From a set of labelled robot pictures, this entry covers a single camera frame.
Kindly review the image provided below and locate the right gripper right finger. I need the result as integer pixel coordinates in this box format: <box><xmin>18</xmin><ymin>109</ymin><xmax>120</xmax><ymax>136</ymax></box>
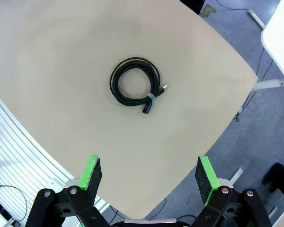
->
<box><xmin>194</xmin><ymin>156</ymin><xmax>273</xmax><ymax>227</ymax></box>

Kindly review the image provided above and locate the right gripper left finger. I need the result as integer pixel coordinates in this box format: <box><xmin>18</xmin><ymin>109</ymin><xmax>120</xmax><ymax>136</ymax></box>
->
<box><xmin>25</xmin><ymin>155</ymin><xmax>109</xmax><ymax>227</ymax></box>

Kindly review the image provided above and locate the braided black USB extension cable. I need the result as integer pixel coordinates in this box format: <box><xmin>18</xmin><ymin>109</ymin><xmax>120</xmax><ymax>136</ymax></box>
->
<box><xmin>109</xmin><ymin>56</ymin><xmax>169</xmax><ymax>116</ymax></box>

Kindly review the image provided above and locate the white table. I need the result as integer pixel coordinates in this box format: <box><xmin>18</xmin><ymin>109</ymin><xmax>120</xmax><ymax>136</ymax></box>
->
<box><xmin>238</xmin><ymin>0</ymin><xmax>284</xmax><ymax>114</ymax></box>

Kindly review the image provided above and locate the aluminium profile robot base frame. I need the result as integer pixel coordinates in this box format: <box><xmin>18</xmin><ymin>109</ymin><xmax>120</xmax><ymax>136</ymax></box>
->
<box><xmin>0</xmin><ymin>85</ymin><xmax>111</xmax><ymax>227</ymax></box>

